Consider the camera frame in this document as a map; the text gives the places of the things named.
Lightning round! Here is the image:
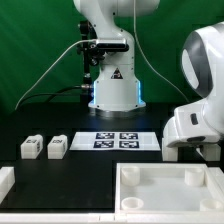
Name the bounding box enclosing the white square table top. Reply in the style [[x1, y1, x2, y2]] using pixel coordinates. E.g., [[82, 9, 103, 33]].
[[115, 163, 224, 214]]

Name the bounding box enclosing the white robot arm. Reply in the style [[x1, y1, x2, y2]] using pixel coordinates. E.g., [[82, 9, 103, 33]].
[[73, 0, 224, 147]]

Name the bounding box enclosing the white sheet with markers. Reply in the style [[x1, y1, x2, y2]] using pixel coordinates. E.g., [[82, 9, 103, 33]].
[[70, 132, 160, 151]]

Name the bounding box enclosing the white left obstacle block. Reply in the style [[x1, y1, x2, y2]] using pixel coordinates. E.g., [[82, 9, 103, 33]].
[[0, 167, 15, 204]]

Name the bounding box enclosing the black cable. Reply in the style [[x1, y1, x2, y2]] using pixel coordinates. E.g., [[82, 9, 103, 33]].
[[16, 84, 94, 109]]

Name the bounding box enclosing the black camera stand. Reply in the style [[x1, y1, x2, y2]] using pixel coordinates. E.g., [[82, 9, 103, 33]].
[[77, 20, 105, 104]]

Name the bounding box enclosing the grey cable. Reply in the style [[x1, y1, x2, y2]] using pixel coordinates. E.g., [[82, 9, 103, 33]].
[[14, 38, 98, 111]]

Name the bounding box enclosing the white front rail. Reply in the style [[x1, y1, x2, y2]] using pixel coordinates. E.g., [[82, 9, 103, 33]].
[[0, 213, 224, 224]]

